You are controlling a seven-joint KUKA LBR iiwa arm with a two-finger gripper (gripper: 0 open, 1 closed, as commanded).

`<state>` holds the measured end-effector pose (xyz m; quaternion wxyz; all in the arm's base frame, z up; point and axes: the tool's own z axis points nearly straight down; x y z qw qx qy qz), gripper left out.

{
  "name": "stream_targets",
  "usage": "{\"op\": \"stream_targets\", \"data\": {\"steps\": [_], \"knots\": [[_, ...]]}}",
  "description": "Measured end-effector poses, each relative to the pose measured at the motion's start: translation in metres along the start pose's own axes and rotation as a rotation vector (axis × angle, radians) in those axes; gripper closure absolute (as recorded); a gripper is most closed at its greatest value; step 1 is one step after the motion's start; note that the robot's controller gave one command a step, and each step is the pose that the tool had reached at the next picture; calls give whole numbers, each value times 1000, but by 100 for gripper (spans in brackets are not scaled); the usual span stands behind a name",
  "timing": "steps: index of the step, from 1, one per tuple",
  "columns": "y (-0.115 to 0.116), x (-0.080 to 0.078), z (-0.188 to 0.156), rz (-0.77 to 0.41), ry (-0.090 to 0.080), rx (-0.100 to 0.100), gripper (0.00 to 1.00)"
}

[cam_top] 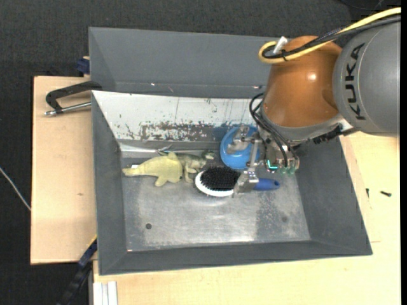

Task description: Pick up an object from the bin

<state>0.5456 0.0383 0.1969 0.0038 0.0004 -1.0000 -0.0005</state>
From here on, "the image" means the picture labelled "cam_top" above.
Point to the grey metal bin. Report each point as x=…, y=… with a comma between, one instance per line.
x=197, y=221

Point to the small black screw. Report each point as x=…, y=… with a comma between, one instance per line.
x=386, y=194

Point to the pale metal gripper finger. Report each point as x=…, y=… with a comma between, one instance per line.
x=239, y=140
x=246, y=183

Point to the green toy dinosaur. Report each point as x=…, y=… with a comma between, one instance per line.
x=192, y=164

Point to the blue round bowl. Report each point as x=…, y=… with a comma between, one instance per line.
x=230, y=162

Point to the yellow plush toy animal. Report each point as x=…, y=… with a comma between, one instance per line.
x=162, y=170

